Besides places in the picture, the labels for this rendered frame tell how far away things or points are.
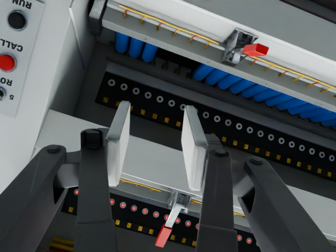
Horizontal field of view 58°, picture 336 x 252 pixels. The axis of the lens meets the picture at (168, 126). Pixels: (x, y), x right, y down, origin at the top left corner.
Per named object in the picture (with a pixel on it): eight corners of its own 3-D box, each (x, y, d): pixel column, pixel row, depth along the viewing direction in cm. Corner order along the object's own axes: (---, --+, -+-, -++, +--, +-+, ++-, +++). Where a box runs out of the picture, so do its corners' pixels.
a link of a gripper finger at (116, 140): (118, 187, 17) (104, 186, 17) (129, 137, 24) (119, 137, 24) (119, 139, 16) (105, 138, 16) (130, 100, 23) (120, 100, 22)
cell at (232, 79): (219, 76, 47) (236, 62, 41) (229, 80, 47) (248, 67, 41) (216, 87, 47) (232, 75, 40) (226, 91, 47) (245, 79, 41)
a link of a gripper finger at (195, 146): (195, 143, 16) (209, 144, 16) (184, 104, 23) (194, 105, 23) (189, 191, 17) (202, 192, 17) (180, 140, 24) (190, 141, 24)
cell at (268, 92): (254, 89, 48) (276, 78, 42) (264, 93, 48) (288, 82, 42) (251, 100, 48) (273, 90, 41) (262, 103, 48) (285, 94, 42)
